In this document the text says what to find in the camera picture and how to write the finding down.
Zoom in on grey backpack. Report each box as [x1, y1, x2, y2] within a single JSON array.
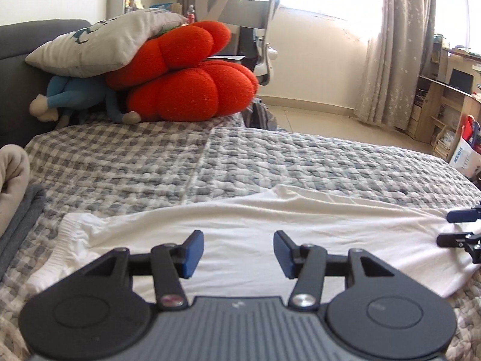
[[242, 98, 279, 131]]

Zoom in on white box with items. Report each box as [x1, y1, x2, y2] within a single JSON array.
[[449, 115, 481, 177]]

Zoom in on white office chair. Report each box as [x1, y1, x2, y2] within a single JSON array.
[[193, 0, 282, 86]]

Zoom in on blue-grey folded towel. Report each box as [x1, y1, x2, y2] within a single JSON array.
[[0, 184, 47, 282]]

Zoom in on beige fleece blanket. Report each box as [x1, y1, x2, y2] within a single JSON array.
[[0, 145, 31, 237]]

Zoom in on grey printed pillow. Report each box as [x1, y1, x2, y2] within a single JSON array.
[[24, 8, 190, 79]]

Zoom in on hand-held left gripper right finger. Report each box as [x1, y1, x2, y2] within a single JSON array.
[[274, 229, 404, 311]]

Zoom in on beige star curtain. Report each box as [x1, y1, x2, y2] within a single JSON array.
[[353, 0, 437, 132]]

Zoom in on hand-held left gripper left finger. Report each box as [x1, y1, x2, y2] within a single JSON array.
[[77, 229, 205, 311]]

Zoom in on blue plush toy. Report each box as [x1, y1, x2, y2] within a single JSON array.
[[29, 75, 141, 128]]

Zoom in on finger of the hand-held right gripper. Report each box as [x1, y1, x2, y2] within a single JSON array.
[[446, 206, 481, 223], [437, 232, 481, 249]]

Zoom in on red knit cushion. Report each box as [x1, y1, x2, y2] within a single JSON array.
[[105, 20, 260, 123]]

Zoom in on wooden shelf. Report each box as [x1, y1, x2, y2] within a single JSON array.
[[408, 34, 481, 162]]

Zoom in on white pants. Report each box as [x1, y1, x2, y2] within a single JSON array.
[[28, 184, 476, 305]]

